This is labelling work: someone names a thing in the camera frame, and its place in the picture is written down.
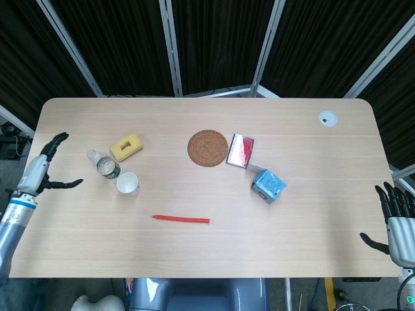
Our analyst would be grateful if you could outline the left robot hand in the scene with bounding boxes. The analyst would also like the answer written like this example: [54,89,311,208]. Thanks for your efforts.
[16,131,84,197]

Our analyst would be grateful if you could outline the red pen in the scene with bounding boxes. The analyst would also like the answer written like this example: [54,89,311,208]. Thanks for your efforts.
[150,213,211,225]

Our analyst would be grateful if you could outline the chrome stool base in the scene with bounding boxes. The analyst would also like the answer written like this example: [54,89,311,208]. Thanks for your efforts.
[335,301,369,311]

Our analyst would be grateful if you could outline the black equipment with cables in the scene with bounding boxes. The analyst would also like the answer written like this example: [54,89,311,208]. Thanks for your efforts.
[0,122,33,160]

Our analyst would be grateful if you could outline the silver partition frame post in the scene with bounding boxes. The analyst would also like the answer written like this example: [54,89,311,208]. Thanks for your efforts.
[250,0,283,97]
[158,0,183,97]
[342,14,415,98]
[34,0,105,97]

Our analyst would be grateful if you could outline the white paper cup blue print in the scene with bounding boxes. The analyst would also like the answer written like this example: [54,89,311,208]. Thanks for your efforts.
[116,172,141,197]

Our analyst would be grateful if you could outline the blue speaker carton box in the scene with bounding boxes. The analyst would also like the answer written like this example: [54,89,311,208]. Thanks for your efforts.
[251,169,287,205]

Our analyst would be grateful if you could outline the white cable grommet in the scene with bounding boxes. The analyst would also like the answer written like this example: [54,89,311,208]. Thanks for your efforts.
[318,110,338,128]

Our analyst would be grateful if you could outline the grey partition base feet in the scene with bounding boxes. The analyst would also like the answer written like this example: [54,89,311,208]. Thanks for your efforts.
[181,84,279,98]

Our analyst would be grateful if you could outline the clear plastic bottle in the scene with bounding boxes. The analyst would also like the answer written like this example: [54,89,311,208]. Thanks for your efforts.
[86,149,126,182]

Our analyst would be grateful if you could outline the round woven rattan coaster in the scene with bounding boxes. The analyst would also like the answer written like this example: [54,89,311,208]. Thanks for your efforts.
[187,129,229,168]

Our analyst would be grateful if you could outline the yellow sponge with green scourer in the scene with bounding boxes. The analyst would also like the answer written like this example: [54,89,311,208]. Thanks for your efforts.
[109,133,144,162]

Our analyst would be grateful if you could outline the dark fabric partition panel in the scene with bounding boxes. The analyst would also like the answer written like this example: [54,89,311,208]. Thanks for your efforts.
[48,0,176,97]
[171,0,276,95]
[358,41,415,169]
[0,0,98,129]
[262,0,415,98]

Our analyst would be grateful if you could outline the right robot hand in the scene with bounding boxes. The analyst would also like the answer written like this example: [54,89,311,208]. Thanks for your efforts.
[359,181,415,268]

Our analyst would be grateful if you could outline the grey robot torso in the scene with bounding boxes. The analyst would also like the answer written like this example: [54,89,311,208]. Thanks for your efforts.
[129,277,268,311]

